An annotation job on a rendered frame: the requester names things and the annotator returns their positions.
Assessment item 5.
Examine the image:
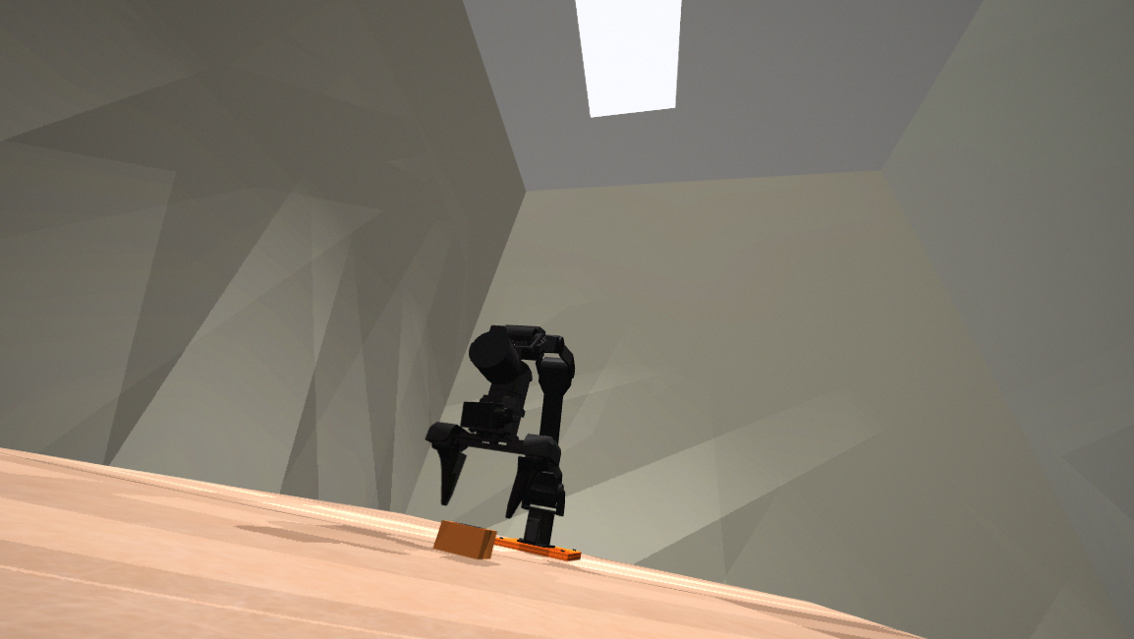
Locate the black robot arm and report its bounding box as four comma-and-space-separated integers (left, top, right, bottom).
460, 323, 575, 549

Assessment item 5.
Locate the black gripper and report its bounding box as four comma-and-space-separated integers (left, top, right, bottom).
425, 389, 561, 518

